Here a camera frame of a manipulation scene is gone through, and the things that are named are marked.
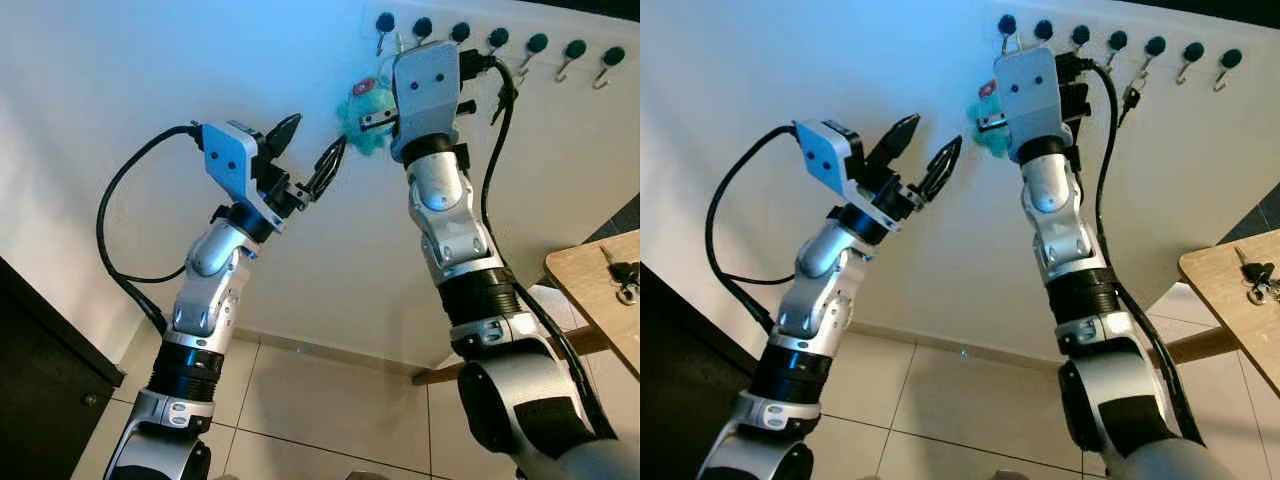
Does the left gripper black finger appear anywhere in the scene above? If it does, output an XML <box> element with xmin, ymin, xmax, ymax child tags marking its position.
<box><xmin>262</xmin><ymin>112</ymin><xmax>303</xmax><ymax>161</ymax></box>
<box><xmin>880</xmin><ymin>113</ymin><xmax>921</xmax><ymax>166</ymax></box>
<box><xmin>305</xmin><ymin>135</ymin><xmax>348</xmax><ymax>201</ymax></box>
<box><xmin>920</xmin><ymin>136</ymin><xmax>963</xmax><ymax>201</ymax></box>

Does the teal plush keychain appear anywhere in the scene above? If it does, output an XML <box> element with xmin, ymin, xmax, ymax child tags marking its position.
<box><xmin>335</xmin><ymin>32</ymin><xmax>412</xmax><ymax>159</ymax></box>
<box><xmin>965</xmin><ymin>35</ymin><xmax>1031</xmax><ymax>160</ymax></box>

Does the key bunch with black fob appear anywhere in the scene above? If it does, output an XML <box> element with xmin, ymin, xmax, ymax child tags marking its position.
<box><xmin>600</xmin><ymin>245</ymin><xmax>641</xmax><ymax>306</ymax></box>
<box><xmin>1233</xmin><ymin>245</ymin><xmax>1280</xmax><ymax>306</ymax></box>

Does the light wooden table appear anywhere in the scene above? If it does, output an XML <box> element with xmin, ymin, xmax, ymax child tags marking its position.
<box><xmin>545</xmin><ymin>230</ymin><xmax>641</xmax><ymax>379</ymax></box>
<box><xmin>1178</xmin><ymin>228</ymin><xmax>1280</xmax><ymax>347</ymax></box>

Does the black cabinet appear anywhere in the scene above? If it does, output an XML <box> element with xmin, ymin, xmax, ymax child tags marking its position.
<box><xmin>0</xmin><ymin>255</ymin><xmax>127</xmax><ymax>480</ymax></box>

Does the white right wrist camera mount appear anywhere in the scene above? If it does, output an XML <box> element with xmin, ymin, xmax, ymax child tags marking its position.
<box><xmin>389</xmin><ymin>41</ymin><xmax>464</xmax><ymax>163</ymax></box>
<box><xmin>992</xmin><ymin>45</ymin><xmax>1063</xmax><ymax>165</ymax></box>

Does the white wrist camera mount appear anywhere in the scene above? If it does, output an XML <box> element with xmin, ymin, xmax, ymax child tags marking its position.
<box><xmin>795</xmin><ymin>119</ymin><xmax>898</xmax><ymax>234</ymax></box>
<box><xmin>992</xmin><ymin>45</ymin><xmax>1063</xmax><ymax>165</ymax></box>
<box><xmin>389</xmin><ymin>41</ymin><xmax>464</xmax><ymax>163</ymax></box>
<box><xmin>199</xmin><ymin>119</ymin><xmax>287</xmax><ymax>233</ymax></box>

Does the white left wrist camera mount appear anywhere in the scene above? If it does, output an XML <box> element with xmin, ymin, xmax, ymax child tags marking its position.
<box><xmin>795</xmin><ymin>119</ymin><xmax>898</xmax><ymax>234</ymax></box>
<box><xmin>199</xmin><ymin>119</ymin><xmax>287</xmax><ymax>233</ymax></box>

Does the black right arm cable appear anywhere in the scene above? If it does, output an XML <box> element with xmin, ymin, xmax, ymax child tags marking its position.
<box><xmin>470</xmin><ymin>54</ymin><xmax>617</xmax><ymax>443</ymax></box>
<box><xmin>1060</xmin><ymin>55</ymin><xmax>1207</xmax><ymax>447</ymax></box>

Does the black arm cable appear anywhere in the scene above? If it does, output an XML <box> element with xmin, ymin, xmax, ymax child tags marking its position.
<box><xmin>96</xmin><ymin>124</ymin><xmax>207</xmax><ymax>337</ymax></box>
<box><xmin>704</xmin><ymin>124</ymin><xmax>802</xmax><ymax>337</ymax></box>
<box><xmin>1060</xmin><ymin>55</ymin><xmax>1207</xmax><ymax>447</ymax></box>
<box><xmin>470</xmin><ymin>54</ymin><xmax>617</xmax><ymax>443</ymax></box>

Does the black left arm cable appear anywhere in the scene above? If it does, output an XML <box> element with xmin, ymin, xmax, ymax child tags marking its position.
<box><xmin>704</xmin><ymin>124</ymin><xmax>802</xmax><ymax>337</ymax></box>
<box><xmin>96</xmin><ymin>124</ymin><xmax>207</xmax><ymax>337</ymax></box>

